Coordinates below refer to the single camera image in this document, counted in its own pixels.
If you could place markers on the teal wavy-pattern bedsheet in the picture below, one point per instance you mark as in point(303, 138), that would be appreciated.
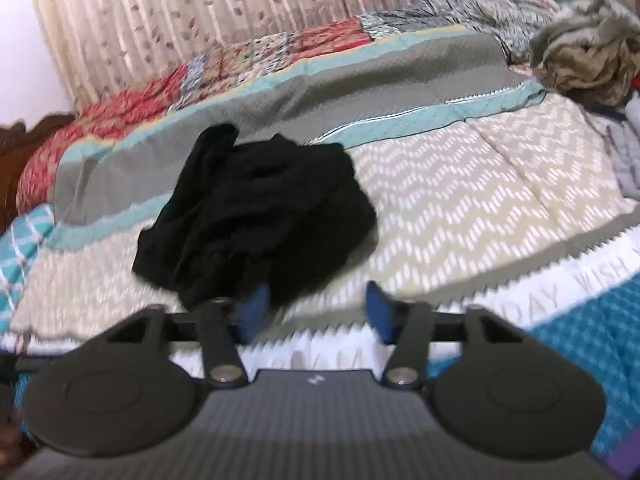
point(20, 250)

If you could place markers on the black pants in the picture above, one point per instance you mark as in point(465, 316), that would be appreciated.
point(260, 210)

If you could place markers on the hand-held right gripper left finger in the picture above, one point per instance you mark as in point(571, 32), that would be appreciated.
point(256, 310)

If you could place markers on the red floral patchwork quilt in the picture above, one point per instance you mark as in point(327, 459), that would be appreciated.
point(125, 105)

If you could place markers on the cream leaf-print curtain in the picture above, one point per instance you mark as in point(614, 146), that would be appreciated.
point(175, 10)

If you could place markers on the carved wooden headboard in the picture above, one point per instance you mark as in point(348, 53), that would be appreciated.
point(20, 160)

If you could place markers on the grey folded cloth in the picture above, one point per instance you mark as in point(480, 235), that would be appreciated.
point(625, 160)

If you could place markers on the printed zigzag blanket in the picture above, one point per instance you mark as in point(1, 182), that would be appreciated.
point(450, 185)

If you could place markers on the olive crumpled clothes pile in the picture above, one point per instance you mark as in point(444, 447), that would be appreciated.
point(585, 55)

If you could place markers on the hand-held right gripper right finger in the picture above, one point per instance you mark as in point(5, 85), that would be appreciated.
point(379, 310)

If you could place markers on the black and white patterned cloth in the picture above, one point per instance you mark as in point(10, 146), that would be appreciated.
point(450, 15)

